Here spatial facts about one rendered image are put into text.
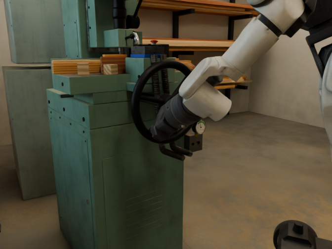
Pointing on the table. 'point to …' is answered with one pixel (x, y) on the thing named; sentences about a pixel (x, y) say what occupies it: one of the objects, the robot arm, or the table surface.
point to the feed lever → (134, 20)
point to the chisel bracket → (118, 38)
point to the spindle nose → (119, 14)
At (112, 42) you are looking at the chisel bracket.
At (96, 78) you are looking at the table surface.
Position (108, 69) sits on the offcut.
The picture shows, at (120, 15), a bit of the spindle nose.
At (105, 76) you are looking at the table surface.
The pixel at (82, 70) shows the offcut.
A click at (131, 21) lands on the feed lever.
